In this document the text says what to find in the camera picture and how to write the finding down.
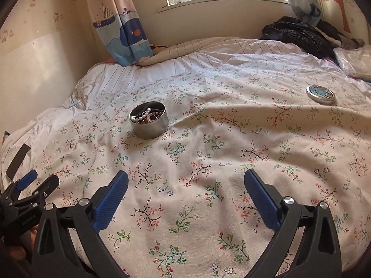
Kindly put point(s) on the tree wall sticker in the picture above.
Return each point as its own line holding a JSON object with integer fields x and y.
{"x": 340, "y": 0}

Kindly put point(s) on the black flat strip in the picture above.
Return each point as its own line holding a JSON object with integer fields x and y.
{"x": 18, "y": 160}

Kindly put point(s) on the beige striped blanket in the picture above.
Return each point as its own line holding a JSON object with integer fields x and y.
{"x": 185, "y": 50}

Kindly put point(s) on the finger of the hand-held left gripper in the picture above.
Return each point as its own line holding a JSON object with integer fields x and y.
{"x": 27, "y": 179}
{"x": 43, "y": 189}

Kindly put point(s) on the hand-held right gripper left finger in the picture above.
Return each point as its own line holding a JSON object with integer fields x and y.
{"x": 111, "y": 199}

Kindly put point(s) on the floral blanket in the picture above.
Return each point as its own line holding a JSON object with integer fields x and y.
{"x": 203, "y": 150}

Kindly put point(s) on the whale print curtain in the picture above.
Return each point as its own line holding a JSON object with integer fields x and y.
{"x": 124, "y": 26}

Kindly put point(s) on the black jacket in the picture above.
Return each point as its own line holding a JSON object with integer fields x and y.
{"x": 301, "y": 36}

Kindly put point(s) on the round tin lid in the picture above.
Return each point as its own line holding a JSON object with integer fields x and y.
{"x": 321, "y": 93}

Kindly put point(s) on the white striped sheet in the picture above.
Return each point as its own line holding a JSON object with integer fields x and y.
{"x": 121, "y": 75}

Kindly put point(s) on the round silver tin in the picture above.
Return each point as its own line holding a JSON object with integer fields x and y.
{"x": 149, "y": 130}

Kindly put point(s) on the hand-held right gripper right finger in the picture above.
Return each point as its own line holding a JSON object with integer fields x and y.
{"x": 262, "y": 199}

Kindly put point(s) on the pink and blue curtain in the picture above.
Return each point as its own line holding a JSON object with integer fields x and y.
{"x": 303, "y": 0}

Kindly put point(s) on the clear plastic bag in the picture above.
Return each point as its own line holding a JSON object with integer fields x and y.
{"x": 353, "y": 62}

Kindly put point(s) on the person's left hand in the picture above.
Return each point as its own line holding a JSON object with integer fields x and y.
{"x": 17, "y": 250}

